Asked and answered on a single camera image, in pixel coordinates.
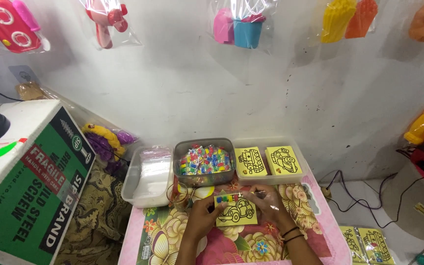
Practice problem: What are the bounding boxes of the bagged pink toy fan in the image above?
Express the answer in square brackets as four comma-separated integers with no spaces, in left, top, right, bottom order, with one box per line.
[79,0,143,50]

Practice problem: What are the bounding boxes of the stack of yellow car cards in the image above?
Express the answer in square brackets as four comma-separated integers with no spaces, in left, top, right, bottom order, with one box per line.
[265,146,303,176]

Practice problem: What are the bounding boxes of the strip of coloured sand packets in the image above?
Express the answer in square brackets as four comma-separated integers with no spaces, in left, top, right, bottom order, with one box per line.
[216,194,241,204]

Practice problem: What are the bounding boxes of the clear adhesive wall hook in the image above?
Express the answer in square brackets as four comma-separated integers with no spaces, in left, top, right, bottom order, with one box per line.
[8,65,40,86]

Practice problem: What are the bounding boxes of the brown patterned cloth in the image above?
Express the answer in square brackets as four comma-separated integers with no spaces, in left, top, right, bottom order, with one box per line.
[54,162,133,265]

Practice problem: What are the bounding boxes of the stack of yellow tank cards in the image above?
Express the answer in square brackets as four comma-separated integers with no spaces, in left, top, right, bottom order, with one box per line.
[234,147,268,177]

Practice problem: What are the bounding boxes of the green and white cardboard box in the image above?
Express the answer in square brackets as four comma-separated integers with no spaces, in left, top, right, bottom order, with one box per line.
[0,99,96,265]

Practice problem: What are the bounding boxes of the heap of coloured sand packets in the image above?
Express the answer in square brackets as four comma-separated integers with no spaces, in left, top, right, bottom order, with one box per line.
[178,144,233,176]

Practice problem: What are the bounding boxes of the purple and black cables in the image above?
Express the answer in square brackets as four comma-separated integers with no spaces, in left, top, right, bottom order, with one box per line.
[322,169,424,229]

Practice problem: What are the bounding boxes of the packed yellow tank card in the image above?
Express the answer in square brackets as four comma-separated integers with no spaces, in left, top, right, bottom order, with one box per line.
[357,227,396,265]

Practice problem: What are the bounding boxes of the bagged red toy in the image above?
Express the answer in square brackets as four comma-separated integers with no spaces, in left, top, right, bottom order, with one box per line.
[0,0,51,54]

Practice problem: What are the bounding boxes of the packed yellow grape card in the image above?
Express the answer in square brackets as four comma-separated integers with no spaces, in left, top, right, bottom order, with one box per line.
[339,225,368,265]

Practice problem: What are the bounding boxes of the white bucket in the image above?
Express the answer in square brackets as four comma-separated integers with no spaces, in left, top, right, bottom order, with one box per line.
[379,162,424,243]

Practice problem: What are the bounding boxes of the bagged yellow purple braid toy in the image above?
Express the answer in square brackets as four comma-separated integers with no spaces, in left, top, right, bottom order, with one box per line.
[81,122,139,173]

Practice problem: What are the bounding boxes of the bagged pink and blue toy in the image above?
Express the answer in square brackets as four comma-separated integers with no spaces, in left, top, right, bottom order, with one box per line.
[208,0,275,50]

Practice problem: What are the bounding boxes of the bagged yellow and orange toy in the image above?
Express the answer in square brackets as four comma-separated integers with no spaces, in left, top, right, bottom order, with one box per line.
[312,0,379,45]

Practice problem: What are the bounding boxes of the pink floral small table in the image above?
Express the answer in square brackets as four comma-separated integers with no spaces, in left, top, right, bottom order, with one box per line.
[118,173,353,265]

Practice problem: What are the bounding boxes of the person's left hand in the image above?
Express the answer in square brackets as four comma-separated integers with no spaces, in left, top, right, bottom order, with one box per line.
[184,194,228,241]

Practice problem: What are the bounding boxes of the black wrist bands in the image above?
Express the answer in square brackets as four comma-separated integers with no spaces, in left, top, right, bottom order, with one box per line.
[280,226,305,244]

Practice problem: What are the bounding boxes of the yellow car drawing card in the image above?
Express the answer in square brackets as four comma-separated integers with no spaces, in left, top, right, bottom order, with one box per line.
[214,193,258,227]

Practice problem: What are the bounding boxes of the bagged brown toy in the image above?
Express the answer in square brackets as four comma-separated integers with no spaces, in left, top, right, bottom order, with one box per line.
[15,81,51,101]

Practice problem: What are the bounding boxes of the small drinking glass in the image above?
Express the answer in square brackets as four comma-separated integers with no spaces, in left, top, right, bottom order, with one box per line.
[166,183,190,211]

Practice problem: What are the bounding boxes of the clear tub of plastic sleeves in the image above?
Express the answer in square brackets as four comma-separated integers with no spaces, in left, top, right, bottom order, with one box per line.
[121,145,174,209]

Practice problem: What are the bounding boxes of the clear plastic sleeve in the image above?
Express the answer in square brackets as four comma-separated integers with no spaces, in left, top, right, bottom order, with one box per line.
[241,189,290,218]

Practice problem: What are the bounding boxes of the person's right hand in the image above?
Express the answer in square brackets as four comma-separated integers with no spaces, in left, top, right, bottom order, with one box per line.
[249,185,294,233]

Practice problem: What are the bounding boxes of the grey tub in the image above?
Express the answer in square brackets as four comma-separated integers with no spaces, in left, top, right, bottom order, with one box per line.
[173,138,237,187]

